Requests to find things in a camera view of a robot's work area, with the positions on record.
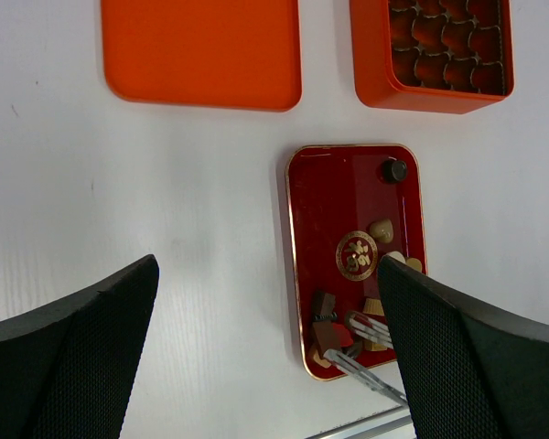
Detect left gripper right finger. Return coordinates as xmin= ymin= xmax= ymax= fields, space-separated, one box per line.
xmin=377 ymin=256 xmax=549 ymax=438

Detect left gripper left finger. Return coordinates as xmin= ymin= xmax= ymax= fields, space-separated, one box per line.
xmin=0 ymin=254 xmax=159 ymax=438

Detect metal tongs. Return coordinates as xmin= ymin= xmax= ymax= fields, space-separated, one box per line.
xmin=318 ymin=310 xmax=409 ymax=409

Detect orange box lid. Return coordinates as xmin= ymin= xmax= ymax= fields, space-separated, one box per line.
xmin=101 ymin=1 xmax=302 ymax=112

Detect red chocolate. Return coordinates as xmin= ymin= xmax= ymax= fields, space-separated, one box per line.
xmin=332 ymin=323 xmax=354 ymax=348

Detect beige round chocolate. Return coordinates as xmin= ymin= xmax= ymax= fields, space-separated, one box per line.
xmin=307 ymin=344 xmax=331 ymax=369

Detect tan heart chocolate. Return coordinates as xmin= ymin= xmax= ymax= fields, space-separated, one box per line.
xmin=368 ymin=219 xmax=394 ymax=243

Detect dark round chocolate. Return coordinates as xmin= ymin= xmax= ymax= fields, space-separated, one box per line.
xmin=382 ymin=158 xmax=408 ymax=184

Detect orange chocolate box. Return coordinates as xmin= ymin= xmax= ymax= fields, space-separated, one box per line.
xmin=350 ymin=1 xmax=514 ymax=114

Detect red lacquer tray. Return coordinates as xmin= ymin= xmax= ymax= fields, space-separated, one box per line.
xmin=285 ymin=144 xmax=427 ymax=381

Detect aluminium mounting rail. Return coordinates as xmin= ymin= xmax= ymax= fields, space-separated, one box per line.
xmin=312 ymin=407 xmax=416 ymax=439

